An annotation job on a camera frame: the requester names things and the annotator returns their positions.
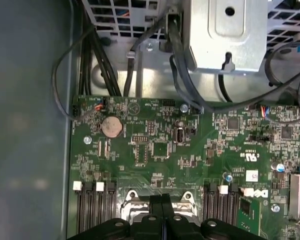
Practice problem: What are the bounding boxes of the grey clipped cable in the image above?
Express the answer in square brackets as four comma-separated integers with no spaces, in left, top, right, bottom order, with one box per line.
[123,19,166,98]

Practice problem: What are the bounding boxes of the perforated silver drive cage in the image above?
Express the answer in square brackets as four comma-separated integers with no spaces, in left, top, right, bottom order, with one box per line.
[81,0,300,60]

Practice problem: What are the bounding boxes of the RAM slot black clip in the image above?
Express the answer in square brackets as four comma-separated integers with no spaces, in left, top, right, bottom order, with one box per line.
[106,182,118,221]
[82,181,95,226]
[228,183,240,226]
[204,181,217,225]

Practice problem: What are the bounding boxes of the silver plate with hole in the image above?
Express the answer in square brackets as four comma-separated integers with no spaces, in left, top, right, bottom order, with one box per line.
[183,0,269,74]

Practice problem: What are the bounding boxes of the black power wire bundle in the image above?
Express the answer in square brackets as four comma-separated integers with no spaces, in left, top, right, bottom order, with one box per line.
[76,23,122,98]

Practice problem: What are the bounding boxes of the black flat data cables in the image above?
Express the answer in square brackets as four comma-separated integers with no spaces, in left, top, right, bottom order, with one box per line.
[164,14,206,113]

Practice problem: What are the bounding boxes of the thin black wire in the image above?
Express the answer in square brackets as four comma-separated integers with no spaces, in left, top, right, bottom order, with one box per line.
[51,26,103,121]

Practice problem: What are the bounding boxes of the green motherboard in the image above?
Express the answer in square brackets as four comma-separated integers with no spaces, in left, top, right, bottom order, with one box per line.
[69,94,300,240]

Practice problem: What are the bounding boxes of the round coin battery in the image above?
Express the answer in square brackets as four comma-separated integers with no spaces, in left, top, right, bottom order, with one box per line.
[100,115,124,139]

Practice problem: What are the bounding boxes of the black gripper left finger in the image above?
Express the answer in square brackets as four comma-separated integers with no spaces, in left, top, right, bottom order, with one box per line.
[67,194,164,240]

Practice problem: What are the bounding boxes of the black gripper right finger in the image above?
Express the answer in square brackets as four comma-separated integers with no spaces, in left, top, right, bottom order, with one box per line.
[163,194,263,240]

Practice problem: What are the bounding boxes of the metal socket cover frame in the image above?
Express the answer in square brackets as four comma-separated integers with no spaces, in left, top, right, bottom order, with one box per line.
[124,199,197,222]

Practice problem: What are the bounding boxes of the internal USB port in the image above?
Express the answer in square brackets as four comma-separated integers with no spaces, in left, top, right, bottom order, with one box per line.
[173,126,186,146]

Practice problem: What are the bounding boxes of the black open PC case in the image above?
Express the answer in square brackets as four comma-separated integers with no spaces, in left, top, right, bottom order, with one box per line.
[0,0,300,240]

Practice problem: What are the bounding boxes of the CPU socket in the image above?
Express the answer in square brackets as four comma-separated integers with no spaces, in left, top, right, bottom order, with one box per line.
[116,187,205,240]

